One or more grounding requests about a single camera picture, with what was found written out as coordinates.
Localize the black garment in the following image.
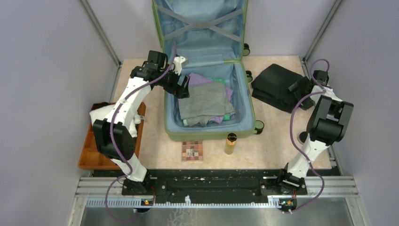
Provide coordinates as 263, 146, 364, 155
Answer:
251, 64, 304, 113

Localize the gold cap bottle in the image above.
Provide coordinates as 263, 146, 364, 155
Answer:
224, 133, 238, 155

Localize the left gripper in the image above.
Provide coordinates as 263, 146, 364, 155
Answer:
156, 65, 190, 99

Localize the orange wooden tray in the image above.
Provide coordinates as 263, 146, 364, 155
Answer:
78, 102, 146, 170

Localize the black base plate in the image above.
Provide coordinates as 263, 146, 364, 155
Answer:
122, 169, 308, 204

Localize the grey garment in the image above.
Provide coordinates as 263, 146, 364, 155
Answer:
178, 82, 236, 127

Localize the purple cable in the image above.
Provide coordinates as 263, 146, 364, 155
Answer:
282, 58, 330, 215
104, 40, 178, 224

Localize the green white tie-dye garment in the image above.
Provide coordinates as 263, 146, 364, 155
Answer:
182, 77, 235, 127

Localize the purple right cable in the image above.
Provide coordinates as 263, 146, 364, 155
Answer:
282, 58, 330, 215

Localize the green suitcase blue lining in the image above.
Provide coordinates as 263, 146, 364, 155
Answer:
152, 0, 264, 141

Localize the black round jar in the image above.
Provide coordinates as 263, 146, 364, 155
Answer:
298, 131, 309, 145

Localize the eyeshadow palette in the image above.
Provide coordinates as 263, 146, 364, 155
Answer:
181, 140, 204, 162

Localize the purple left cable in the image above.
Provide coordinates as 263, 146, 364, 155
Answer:
104, 40, 178, 224

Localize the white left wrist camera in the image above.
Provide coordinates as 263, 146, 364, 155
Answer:
171, 56, 189, 75

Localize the purple t-shirt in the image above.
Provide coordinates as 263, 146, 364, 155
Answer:
189, 73, 234, 124

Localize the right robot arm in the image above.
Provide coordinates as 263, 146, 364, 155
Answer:
276, 70, 354, 194

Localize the white fluffy towel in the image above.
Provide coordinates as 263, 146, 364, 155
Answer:
89, 104, 141, 137

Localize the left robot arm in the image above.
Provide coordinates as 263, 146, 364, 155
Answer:
92, 50, 190, 195

